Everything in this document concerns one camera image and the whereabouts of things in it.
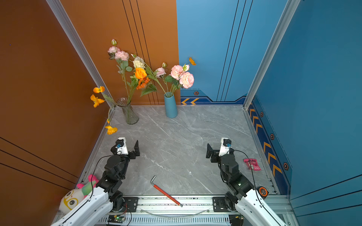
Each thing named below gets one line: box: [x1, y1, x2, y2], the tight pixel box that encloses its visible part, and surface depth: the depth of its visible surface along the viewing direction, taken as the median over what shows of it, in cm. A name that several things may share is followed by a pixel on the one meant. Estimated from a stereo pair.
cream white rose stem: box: [130, 53, 146, 69], surface depth 87 cm
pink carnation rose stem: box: [107, 38, 133, 100], surface depth 87 cm
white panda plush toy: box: [58, 174, 100, 214], surface depth 73 cm
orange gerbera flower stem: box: [136, 77, 157, 97], surface depth 81 cm
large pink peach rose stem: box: [173, 71, 195, 93], surface depth 69 cm
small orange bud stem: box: [90, 85, 118, 135], surface depth 76 cm
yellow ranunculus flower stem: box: [188, 56, 197, 66], surface depth 91 cm
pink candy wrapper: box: [243, 158, 262, 171], surface depth 87 cm
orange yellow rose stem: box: [127, 67, 148, 104], surface depth 82 cm
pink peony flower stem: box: [155, 67, 169, 97], surface depth 93 cm
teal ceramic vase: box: [164, 91, 178, 119], surface depth 104 cm
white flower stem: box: [144, 62, 169, 97], surface depth 93 cm
